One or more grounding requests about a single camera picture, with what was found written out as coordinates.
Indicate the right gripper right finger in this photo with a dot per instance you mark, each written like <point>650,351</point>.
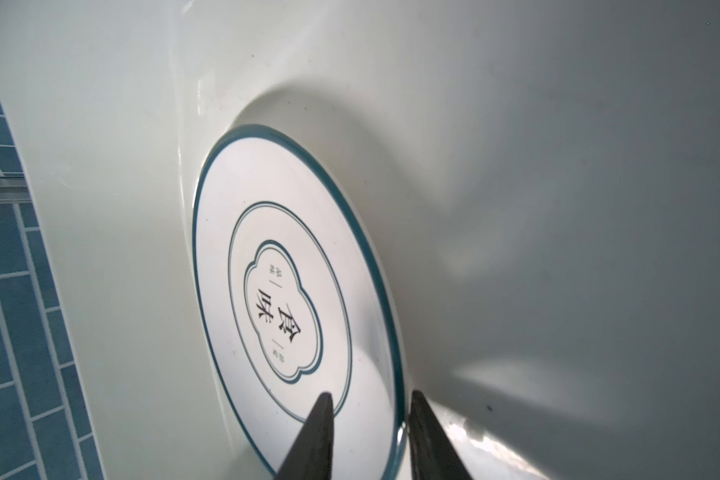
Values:
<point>432,454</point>

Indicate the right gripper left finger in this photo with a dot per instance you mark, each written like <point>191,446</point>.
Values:
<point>311,454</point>

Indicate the white plastic bin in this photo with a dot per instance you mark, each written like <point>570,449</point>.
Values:
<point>540,181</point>

